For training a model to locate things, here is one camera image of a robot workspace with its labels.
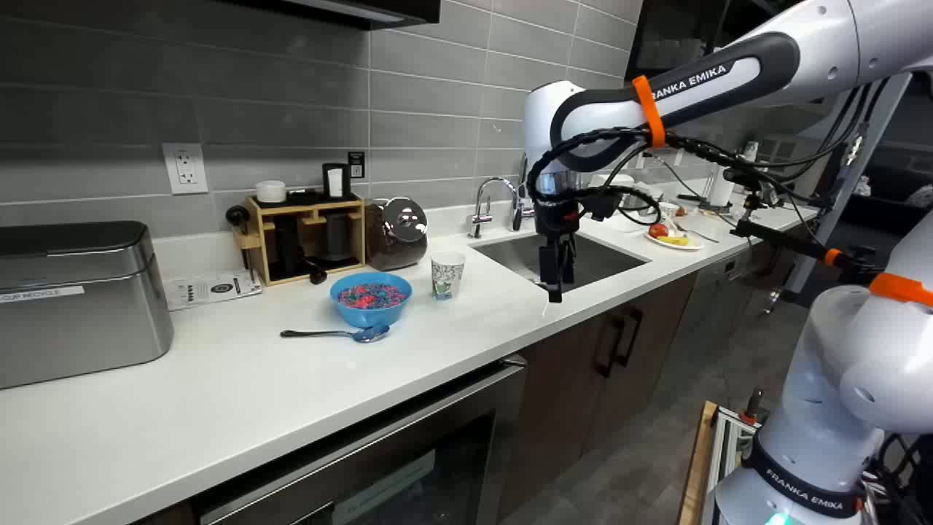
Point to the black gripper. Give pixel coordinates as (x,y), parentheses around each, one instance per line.
(557,222)

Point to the stainless steel sink basin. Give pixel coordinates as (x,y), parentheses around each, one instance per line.
(576,265)

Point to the small black picture frame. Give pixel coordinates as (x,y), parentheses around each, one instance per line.
(335,181)

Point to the stainless steel dishwasher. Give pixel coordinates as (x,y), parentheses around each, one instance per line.
(436,458)

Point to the wooden coffee pod organizer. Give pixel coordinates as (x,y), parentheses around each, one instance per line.
(287,239)

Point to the dark metal fork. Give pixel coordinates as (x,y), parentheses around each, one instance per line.
(363,337)

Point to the dark wood cabinet door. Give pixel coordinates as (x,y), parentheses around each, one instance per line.
(583,384)

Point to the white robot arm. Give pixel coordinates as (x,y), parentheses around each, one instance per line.
(808,51)

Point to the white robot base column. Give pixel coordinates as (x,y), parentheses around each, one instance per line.
(862,372)

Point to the chrome sink faucet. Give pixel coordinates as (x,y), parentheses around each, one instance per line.
(481,204)

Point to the patterned paper coffee cup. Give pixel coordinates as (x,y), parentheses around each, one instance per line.
(448,271)

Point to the white wall power outlet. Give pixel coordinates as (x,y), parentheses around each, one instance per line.
(185,166)

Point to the blue bowl with beads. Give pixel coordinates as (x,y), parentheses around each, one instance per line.
(372,297)

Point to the plate with food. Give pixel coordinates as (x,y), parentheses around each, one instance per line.
(666,236)

